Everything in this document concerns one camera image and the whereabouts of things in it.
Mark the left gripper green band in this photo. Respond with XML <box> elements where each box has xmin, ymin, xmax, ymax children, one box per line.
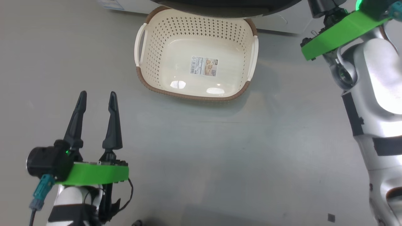
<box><xmin>55</xmin><ymin>91</ymin><xmax>129</xmax><ymax>186</ymax></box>

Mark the thin black left gripper cable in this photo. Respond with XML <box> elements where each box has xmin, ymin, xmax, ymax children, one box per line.
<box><xmin>105</xmin><ymin>177</ymin><xmax>134</xmax><ymax>220</ymax></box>

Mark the cream perforated laundry basket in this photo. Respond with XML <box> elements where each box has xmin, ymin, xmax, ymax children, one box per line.
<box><xmin>134</xmin><ymin>6</ymin><xmax>259</xmax><ymax>102</ymax></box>

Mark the teal right camera cable plug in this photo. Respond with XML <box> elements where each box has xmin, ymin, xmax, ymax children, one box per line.
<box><xmin>388</xmin><ymin>0</ymin><xmax>402</xmax><ymax>21</ymax></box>

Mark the printed basket label sticker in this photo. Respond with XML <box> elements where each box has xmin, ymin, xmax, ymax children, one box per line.
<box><xmin>190</xmin><ymin>56</ymin><xmax>218</xmax><ymax>77</ymax></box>

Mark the white front-load washing machine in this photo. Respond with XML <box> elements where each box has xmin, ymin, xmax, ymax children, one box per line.
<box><xmin>96</xmin><ymin>0</ymin><xmax>311</xmax><ymax>35</ymax></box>

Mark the blue energy label sticker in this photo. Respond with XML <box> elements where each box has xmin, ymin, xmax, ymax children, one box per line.
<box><xmin>100</xmin><ymin>0</ymin><xmax>125</xmax><ymax>10</ymax></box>

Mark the teal left camera cable plug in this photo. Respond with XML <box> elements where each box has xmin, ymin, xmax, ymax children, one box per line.
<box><xmin>29</xmin><ymin>175</ymin><xmax>55</xmax><ymax>226</ymax></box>

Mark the teal camera cable plug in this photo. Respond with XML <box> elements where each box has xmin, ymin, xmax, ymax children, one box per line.
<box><xmin>388</xmin><ymin>0</ymin><xmax>402</xmax><ymax>21</ymax></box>
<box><xmin>29</xmin><ymin>175</ymin><xmax>55</xmax><ymax>226</ymax></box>

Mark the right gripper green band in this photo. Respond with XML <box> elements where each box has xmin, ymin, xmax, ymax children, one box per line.
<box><xmin>301</xmin><ymin>0</ymin><xmax>391</xmax><ymax>61</ymax></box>

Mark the black-rimmed glass washer door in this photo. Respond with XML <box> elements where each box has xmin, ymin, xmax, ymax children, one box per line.
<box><xmin>150</xmin><ymin>0</ymin><xmax>303</xmax><ymax>19</ymax></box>

